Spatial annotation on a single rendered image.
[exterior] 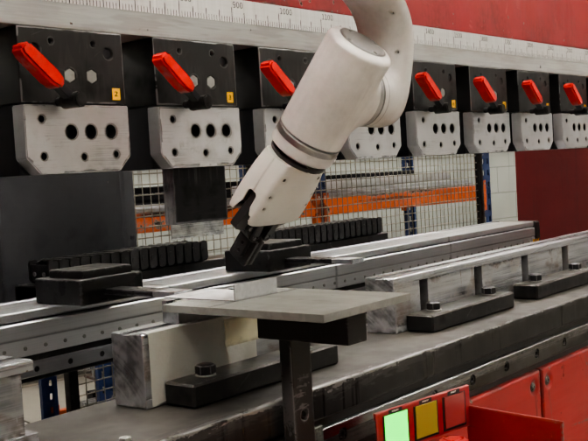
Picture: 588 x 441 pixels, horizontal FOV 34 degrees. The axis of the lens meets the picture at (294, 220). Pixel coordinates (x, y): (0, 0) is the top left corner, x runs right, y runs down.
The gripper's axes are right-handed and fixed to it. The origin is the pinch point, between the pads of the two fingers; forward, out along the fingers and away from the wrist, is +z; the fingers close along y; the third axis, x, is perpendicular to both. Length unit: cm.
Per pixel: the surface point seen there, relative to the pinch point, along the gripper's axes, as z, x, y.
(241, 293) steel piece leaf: 3.5, 4.7, 3.1
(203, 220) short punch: 2.3, -8.2, -0.2
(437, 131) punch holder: -9, -13, -57
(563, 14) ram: -28, -30, -114
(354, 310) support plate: -7.1, 19.3, 3.2
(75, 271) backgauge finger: 21.3, -20.4, 5.2
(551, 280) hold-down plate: 13, 10, -93
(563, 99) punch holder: -14, -17, -112
